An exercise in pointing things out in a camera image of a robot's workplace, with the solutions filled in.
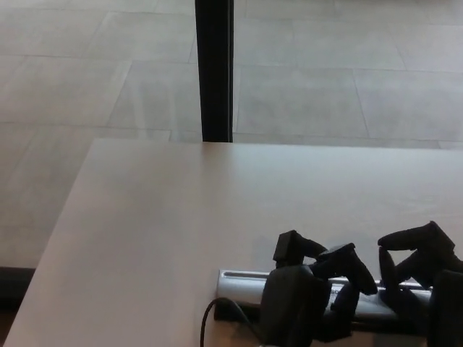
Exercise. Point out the silver Bostitch hole punch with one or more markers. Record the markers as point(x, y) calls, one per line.
point(240, 289)

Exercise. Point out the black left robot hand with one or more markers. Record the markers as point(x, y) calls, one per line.
point(293, 300)

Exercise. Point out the black vertical post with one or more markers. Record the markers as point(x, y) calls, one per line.
point(216, 72)

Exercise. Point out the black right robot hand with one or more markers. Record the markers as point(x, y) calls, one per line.
point(434, 260)

